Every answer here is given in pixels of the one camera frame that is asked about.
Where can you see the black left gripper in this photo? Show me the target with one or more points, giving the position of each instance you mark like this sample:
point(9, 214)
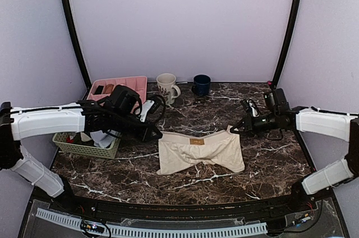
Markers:
point(145, 133)

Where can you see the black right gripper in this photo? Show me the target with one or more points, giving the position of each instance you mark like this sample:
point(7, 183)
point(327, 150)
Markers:
point(249, 125)

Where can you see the beige boxer underwear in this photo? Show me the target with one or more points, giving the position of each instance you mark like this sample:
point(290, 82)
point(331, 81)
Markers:
point(178, 152)

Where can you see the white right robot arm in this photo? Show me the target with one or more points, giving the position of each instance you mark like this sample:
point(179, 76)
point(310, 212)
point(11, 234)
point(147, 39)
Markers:
point(342, 126)

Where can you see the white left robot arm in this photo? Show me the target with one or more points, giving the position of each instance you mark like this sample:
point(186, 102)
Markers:
point(82, 116)

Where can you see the white cloth in basket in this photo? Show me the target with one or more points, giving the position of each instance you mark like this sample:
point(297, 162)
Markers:
point(98, 138)

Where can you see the pink divided organizer tray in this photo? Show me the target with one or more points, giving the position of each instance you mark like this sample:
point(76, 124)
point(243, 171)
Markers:
point(137, 83)

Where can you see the cream floral mug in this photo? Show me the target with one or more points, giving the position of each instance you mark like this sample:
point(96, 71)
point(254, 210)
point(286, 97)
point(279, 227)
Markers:
point(167, 87)

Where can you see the dark blue mug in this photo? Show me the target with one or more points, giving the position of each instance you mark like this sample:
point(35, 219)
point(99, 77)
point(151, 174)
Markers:
point(201, 85)

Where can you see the brown rolled item in tray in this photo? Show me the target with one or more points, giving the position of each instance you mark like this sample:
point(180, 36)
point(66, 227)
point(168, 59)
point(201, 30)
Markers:
point(108, 89)

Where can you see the black rolled item in tray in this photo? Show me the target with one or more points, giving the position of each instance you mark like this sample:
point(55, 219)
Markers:
point(99, 90)

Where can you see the green plastic laundry basket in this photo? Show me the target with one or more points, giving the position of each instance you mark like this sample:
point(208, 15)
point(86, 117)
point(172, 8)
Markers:
point(60, 140)

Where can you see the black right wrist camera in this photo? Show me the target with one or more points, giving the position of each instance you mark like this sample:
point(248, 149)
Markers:
point(276, 101)

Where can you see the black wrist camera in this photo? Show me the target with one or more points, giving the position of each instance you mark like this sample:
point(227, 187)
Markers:
point(276, 101)
point(123, 99)

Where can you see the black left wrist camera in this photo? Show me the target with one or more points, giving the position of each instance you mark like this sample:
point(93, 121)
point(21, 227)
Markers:
point(123, 99)

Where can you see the white slotted cable duct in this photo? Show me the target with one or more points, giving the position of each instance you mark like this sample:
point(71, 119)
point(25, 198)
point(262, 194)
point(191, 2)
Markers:
point(97, 229)

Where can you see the right black frame post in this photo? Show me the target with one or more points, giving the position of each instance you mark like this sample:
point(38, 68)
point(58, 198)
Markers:
point(286, 44)

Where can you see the black frame post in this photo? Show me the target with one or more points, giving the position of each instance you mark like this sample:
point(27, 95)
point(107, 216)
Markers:
point(75, 43)
point(286, 44)

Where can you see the left black frame post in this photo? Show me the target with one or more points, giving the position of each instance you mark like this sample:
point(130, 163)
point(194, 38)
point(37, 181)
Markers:
point(75, 43)

